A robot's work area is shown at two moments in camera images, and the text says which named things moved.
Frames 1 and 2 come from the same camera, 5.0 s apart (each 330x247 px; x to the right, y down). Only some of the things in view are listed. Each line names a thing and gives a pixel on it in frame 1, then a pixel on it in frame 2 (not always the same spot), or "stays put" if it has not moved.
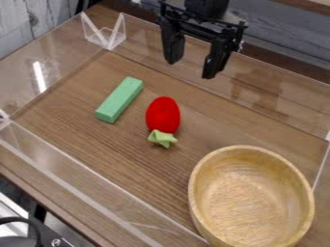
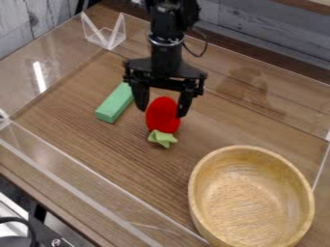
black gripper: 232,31 to 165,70
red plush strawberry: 163,118 stays put
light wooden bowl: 250,198 stays put
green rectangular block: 121,99 stays put
